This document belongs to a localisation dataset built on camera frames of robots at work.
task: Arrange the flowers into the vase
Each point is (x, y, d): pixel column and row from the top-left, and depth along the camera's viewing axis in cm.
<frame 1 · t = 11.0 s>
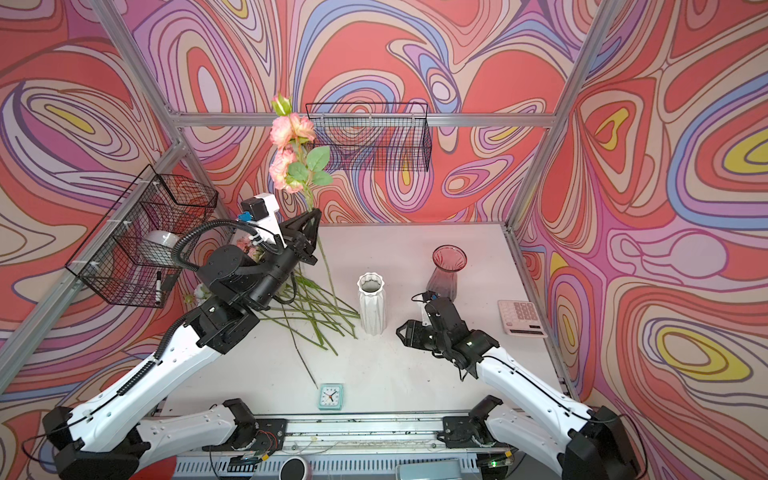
left hand: (318, 209, 55), fingers closed
right hand: (405, 339, 80), fingers open
white ribbed vase: (372, 303, 78), point 20 cm above the table
pink glass vase: (447, 260, 87), point 20 cm above the table
small teal clock: (330, 396, 80), point 2 cm above the table
pink calculator: (519, 318, 94), point 2 cm above the table
pile of artificial flowers: (310, 313, 97), on the table

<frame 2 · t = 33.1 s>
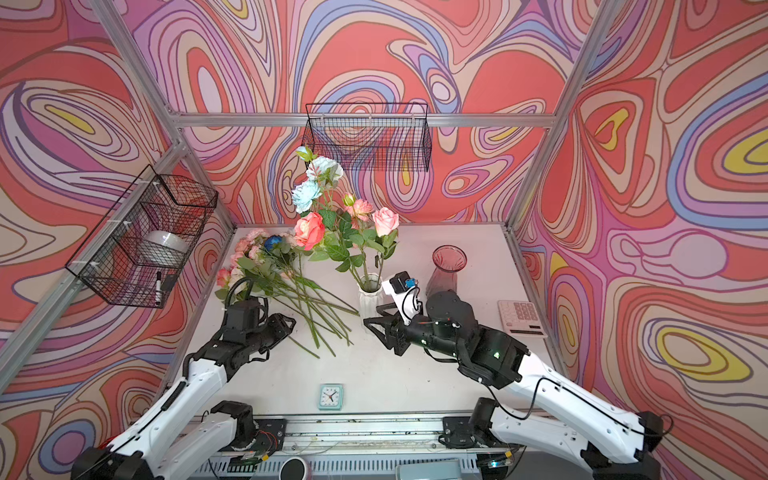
left hand: (295, 320, 84), fingers open
right hand: (374, 323, 62), fingers open
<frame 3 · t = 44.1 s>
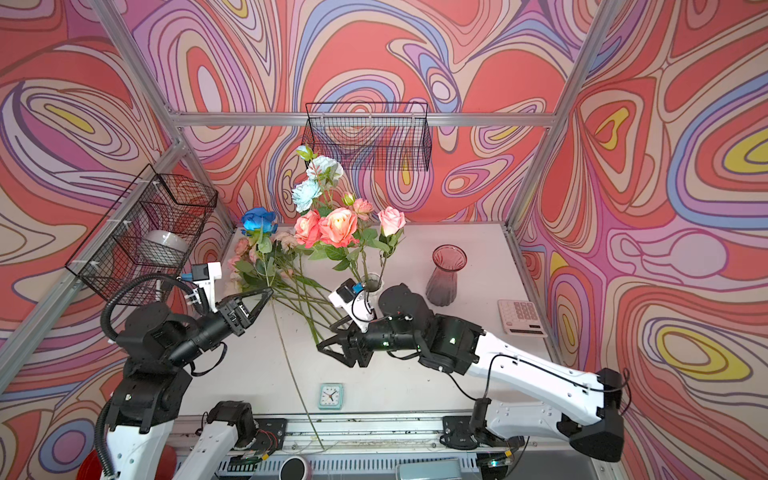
left hand: (273, 293, 58), fingers closed
right hand: (331, 345, 58), fingers open
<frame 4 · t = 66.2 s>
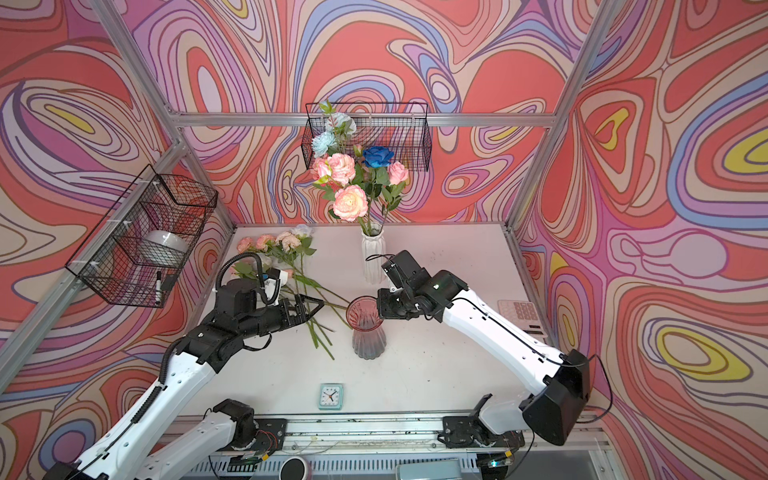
left hand: (316, 306, 73), fingers open
right hand: (383, 316, 74), fingers closed
white ribbed vase: (373, 254, 91), point 18 cm above the table
pile of artificial flowers: (284, 251, 110), point 3 cm above the table
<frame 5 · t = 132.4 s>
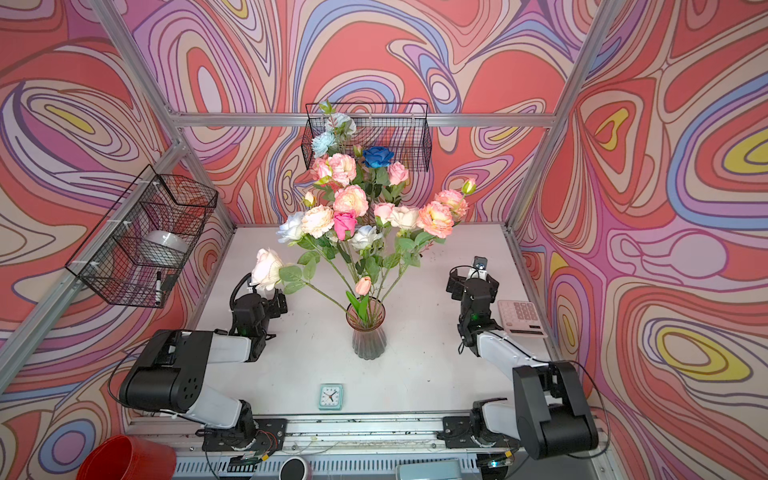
left hand: (268, 290, 94), fingers open
right hand: (472, 277, 89), fingers open
pink tulip stem: (363, 287, 66), point 32 cm above the table
